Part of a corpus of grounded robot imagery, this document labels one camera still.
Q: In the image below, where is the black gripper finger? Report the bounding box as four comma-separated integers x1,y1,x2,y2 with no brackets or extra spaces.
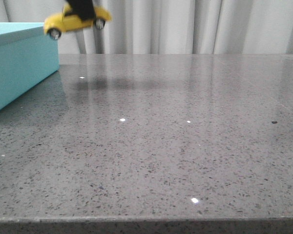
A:
66,0,96,21

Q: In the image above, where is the yellow toy beetle car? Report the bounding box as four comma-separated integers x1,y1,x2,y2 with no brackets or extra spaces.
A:
43,3,112,40

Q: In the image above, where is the light blue box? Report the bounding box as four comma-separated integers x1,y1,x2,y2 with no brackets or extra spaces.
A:
0,22,59,110

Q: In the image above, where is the grey curtain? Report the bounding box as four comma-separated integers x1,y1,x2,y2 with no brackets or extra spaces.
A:
0,0,293,55

